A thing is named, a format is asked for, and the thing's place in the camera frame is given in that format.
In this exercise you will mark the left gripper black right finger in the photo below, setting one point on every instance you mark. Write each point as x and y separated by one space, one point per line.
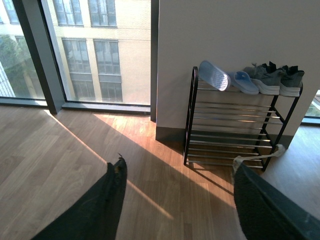
265 213

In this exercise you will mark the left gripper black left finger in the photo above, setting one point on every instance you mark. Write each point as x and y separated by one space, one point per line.
96 215

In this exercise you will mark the grey knit sneaker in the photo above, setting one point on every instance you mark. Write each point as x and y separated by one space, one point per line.
291 81
267 78

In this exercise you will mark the white rubber slipper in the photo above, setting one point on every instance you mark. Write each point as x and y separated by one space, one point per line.
242 81
214 76

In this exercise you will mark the black metal shoe rack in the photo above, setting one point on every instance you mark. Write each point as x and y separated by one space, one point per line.
222 125

